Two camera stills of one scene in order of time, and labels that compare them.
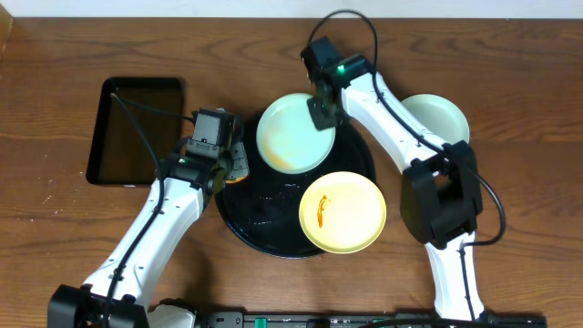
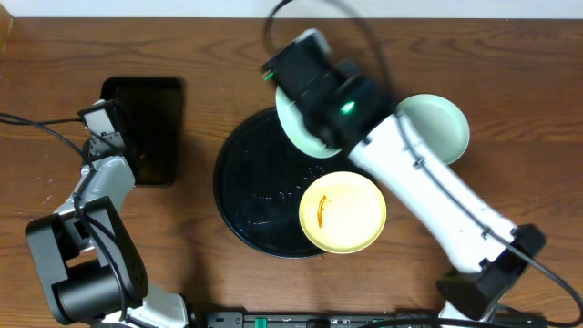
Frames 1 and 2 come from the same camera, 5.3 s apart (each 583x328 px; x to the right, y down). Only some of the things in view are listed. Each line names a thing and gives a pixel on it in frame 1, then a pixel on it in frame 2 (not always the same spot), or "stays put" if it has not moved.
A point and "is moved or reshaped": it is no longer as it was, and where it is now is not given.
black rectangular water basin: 138,121 stays put
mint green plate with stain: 287,138 is moved or reshaped
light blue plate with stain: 440,116 stays put
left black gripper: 238,159 -> 126,132
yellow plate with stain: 342,213 stays put
